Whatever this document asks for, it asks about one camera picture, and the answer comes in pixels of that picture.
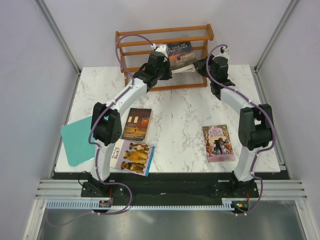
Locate wooden three-tier shelf rack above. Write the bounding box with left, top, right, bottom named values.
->
left=115, top=24, right=214, bottom=91

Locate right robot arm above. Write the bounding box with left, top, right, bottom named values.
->
left=195, top=55, right=275, bottom=197

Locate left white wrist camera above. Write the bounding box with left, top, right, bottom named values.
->
left=151, top=43, right=169, bottom=58

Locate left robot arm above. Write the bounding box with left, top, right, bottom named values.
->
left=88, top=51, right=172, bottom=197

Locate A Tale of Two Cities book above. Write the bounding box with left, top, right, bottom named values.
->
left=167, top=41, right=197, bottom=71

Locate teal plastic file folder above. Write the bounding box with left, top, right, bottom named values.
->
left=61, top=115, right=95, bottom=167

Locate Why Do Dogs Bark book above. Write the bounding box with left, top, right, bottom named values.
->
left=110, top=139, right=155, bottom=177

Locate light blue cable duct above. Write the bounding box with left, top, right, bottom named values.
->
left=46, top=199, right=250, bottom=211

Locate Kate DiCamillo dark book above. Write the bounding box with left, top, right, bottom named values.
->
left=122, top=108, right=152, bottom=142

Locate Jane Eyre blue book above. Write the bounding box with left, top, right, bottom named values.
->
left=171, top=64, right=196, bottom=74

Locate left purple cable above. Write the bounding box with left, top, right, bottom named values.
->
left=46, top=34, right=161, bottom=228

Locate Taming of the Shrew book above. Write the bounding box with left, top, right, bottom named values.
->
left=202, top=124, right=236, bottom=163

